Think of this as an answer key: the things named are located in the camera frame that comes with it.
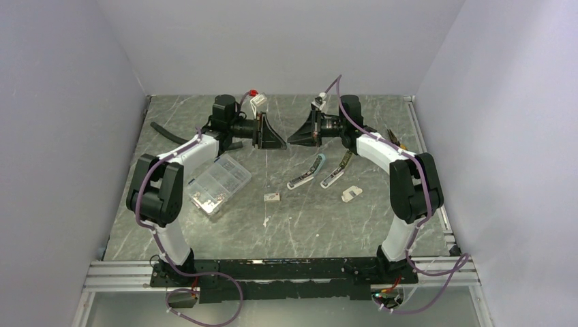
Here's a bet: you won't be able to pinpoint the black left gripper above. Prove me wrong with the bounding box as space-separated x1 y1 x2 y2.
229 113 288 151

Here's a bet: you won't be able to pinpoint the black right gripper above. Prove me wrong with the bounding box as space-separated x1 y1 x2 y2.
288 108 346 148

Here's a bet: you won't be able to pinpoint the white staple box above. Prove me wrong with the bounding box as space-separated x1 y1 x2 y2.
263 192 281 203

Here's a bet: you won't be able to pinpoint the white staple box tray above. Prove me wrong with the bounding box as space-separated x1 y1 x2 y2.
341 185 363 203

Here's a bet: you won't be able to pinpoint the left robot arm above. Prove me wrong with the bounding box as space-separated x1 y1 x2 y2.
126 90 287 286

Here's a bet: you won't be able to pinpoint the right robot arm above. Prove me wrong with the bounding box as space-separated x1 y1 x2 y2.
288 93 444 283

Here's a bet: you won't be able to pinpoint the clear plastic screw organizer box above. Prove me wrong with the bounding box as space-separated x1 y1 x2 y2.
185 154 252 216

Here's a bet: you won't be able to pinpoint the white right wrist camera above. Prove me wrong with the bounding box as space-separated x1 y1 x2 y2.
311 92 327 112

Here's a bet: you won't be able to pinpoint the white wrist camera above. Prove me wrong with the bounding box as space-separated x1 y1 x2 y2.
249 89 267 117
311 92 327 112

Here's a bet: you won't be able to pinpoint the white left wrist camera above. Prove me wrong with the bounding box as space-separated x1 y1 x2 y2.
249 89 267 117

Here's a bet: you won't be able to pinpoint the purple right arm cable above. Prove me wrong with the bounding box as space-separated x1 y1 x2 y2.
322 74 472 315

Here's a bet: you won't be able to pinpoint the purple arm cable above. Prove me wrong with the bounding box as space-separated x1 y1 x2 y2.
134 90 245 327
322 74 472 315

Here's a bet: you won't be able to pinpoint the yellow handled pliers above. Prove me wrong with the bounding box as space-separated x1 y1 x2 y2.
386 129 408 152

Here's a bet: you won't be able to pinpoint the black corrugated hose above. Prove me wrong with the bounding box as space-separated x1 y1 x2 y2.
149 121 243 153

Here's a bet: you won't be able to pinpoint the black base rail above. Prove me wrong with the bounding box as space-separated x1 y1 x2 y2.
152 257 418 304

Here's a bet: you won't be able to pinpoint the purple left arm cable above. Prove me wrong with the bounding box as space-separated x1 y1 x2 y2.
134 90 245 327

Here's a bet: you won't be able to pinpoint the aluminium frame profile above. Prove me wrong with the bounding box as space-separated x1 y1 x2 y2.
81 260 481 292

